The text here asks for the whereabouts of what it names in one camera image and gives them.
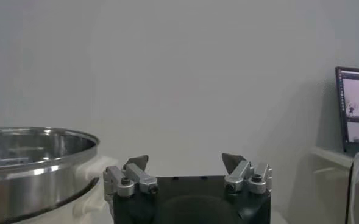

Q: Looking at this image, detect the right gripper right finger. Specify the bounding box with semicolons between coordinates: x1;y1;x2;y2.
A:
221;152;273;195

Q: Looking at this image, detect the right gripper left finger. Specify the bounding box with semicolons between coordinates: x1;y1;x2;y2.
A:
102;154;159;202

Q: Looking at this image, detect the white laptop side table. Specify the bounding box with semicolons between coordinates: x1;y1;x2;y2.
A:
308;145;359;224

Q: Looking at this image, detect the steel perforated steamer basket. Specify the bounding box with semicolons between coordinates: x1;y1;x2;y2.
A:
0;127;100;224

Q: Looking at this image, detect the black laptop power cable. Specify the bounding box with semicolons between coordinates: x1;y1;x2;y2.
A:
344;161;355;224

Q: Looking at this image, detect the dark open laptop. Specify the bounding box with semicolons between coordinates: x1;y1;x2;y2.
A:
335;66;359;158

